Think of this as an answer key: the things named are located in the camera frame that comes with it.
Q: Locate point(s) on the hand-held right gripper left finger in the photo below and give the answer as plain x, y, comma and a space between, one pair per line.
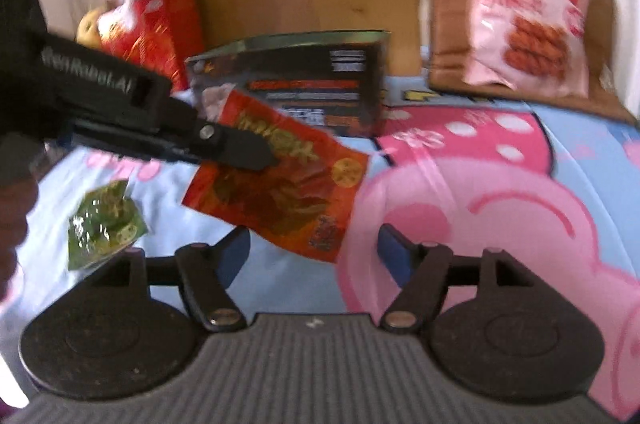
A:
235, 254

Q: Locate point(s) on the black printed box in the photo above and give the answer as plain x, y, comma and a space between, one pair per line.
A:
310, 68

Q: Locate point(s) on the red gift bag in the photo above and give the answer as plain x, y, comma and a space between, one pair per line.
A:
160, 33

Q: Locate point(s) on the person's left hand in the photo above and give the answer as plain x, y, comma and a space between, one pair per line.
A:
15, 239

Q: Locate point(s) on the brown seat cushion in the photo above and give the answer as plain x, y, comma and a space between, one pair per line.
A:
445, 48

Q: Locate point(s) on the red orange snack packet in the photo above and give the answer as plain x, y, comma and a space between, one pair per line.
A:
300, 204

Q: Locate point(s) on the dark green snack packet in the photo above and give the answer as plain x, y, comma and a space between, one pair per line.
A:
105, 224

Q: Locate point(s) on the yellow plush toy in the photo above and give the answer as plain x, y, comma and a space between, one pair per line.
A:
90, 28

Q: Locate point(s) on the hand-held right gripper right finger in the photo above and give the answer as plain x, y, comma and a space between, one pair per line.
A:
392, 246

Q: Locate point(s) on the large pink snack bag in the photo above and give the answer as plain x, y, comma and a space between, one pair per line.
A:
525, 13

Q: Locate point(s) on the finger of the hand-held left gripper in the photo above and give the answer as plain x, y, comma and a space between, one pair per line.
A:
235, 148

